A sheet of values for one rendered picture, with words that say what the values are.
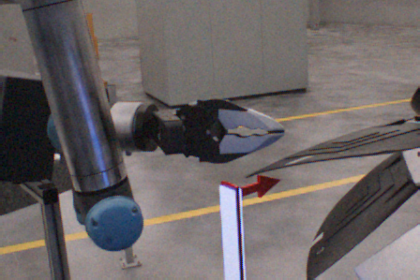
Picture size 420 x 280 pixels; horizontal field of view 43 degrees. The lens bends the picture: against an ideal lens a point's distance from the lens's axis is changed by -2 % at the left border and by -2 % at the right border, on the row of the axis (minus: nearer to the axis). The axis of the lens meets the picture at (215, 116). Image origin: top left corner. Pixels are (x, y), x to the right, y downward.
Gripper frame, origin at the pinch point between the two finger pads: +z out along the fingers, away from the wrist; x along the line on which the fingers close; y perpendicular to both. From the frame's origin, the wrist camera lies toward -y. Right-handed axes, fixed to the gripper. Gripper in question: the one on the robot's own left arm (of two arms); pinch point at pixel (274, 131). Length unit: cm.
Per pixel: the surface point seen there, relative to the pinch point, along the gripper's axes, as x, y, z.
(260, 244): 96, 212, -51
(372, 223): 15.3, 10.1, 13.1
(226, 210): 3.9, -23.9, 0.1
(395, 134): -0.7, -5.2, 15.8
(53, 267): 27, 8, -42
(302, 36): -28, 668, -92
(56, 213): 16.6, 8.4, -41.1
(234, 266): 9.6, -23.7, 0.8
